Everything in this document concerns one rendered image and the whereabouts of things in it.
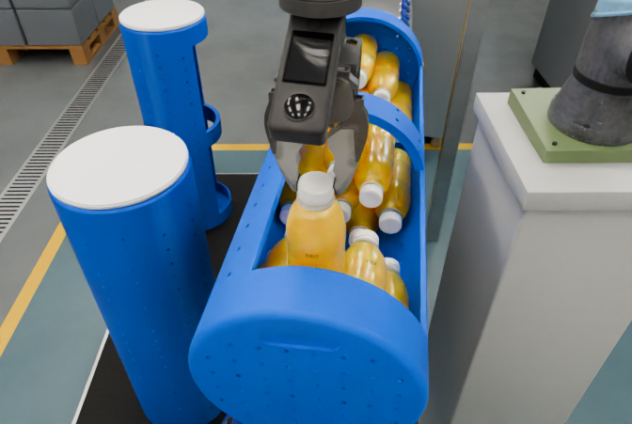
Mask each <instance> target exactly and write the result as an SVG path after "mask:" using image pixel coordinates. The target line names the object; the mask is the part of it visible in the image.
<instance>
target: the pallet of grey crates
mask: <svg viewBox="0 0 632 424"><path fill-rule="evenodd" d="M118 26H119V16H118V13H117V9H116V7H114V4H113V0H0V65H14V64H15V63H16V62H17V61H18V60H19V59H20V58H21V57H22V56H23V55H24V54H25V53H26V52H27V51H28V50H29V49H69V50H70V53H71V58H72V61H73V64H74V65H88V64H89V62H90V61H91V60H92V59H93V57H94V56H95V55H96V54H97V53H98V52H99V51H100V49H101V48H102V47H103V45H104V44H105V43H106V41H107V40H108V39H109V37H110V36H111V35H112V34H113V32H114V31H115V30H116V28H117V27H118Z"/></svg>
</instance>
